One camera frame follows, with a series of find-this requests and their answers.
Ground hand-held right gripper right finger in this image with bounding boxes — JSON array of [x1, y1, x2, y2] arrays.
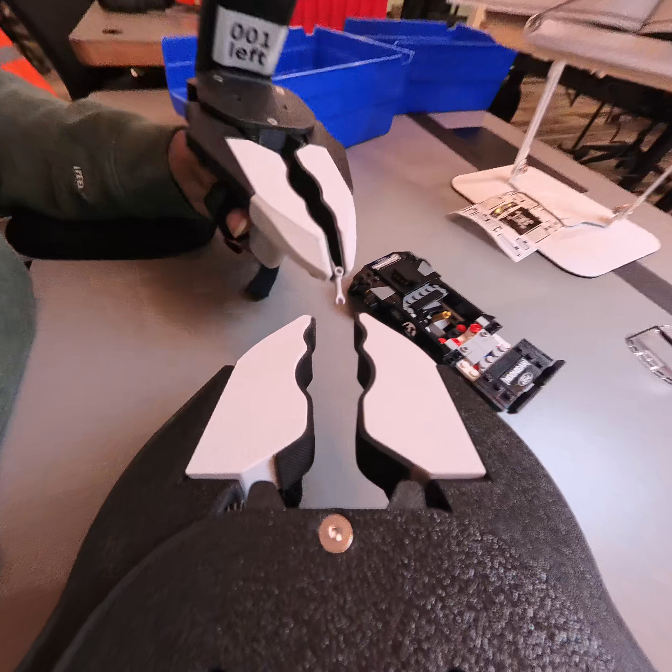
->
[[355, 313, 489, 486]]

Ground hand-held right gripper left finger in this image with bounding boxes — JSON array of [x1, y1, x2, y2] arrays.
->
[[185, 315, 316, 489]]

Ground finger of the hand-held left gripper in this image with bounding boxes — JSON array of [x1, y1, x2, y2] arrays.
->
[[295, 144, 358, 278], [226, 137, 337, 281]]

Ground black lego car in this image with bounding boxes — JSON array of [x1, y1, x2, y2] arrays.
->
[[347, 250, 566, 413]]

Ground sticker sheet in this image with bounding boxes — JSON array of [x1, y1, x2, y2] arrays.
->
[[447, 192, 564, 262]]

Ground person's left forearm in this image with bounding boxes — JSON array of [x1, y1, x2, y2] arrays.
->
[[0, 69, 205, 223]]

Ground clear lego windshield piece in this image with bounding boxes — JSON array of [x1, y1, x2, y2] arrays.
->
[[625, 324, 672, 385]]

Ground person's left hand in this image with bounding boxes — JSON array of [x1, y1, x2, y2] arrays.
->
[[166, 126, 253, 253]]

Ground red plastic bin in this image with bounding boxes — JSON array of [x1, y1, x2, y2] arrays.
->
[[289, 0, 391, 33]]

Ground white booklet stand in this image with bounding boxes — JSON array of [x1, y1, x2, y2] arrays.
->
[[452, 0, 672, 280]]

